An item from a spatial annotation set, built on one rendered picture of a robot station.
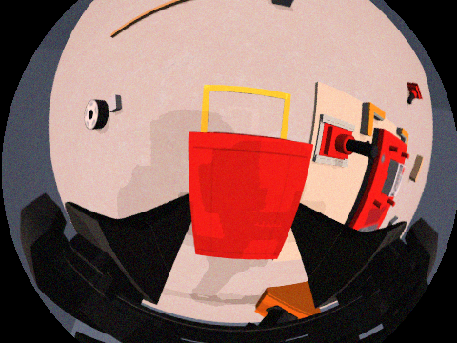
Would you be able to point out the black toy car wheel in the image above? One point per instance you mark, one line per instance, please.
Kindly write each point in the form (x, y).
(96, 115)

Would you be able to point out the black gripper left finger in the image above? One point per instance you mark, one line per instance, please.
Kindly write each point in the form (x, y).
(144, 245)

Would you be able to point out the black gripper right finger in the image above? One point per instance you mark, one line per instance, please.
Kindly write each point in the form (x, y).
(333, 253)

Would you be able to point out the brown wooden rod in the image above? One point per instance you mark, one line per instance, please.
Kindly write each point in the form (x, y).
(146, 14)

